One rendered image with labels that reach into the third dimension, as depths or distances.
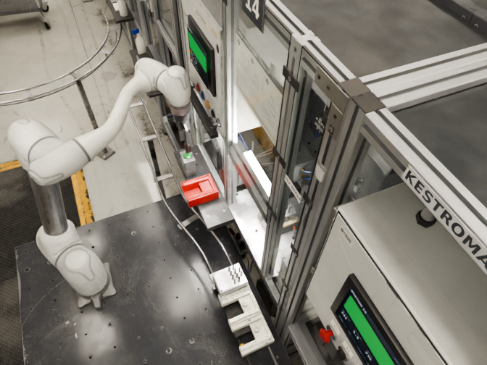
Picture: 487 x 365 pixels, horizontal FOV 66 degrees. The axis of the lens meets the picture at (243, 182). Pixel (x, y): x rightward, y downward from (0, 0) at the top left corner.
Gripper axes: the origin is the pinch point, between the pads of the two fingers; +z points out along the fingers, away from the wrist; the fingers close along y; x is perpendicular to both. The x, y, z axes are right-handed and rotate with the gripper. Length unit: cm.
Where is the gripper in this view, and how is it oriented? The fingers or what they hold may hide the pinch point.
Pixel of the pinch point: (185, 142)
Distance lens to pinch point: 186.9
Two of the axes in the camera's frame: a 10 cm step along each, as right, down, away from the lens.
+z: -0.3, 6.2, 7.9
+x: -9.2, 3.0, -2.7
